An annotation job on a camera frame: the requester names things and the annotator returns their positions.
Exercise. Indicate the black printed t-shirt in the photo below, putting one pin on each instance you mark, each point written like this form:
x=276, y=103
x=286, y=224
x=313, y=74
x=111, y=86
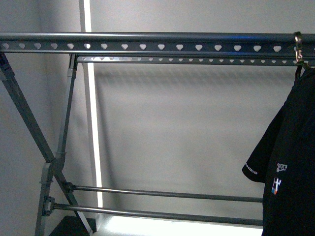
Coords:
x=284, y=160

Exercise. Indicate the grey metal drying rack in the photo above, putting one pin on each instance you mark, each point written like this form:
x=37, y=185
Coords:
x=261, y=49

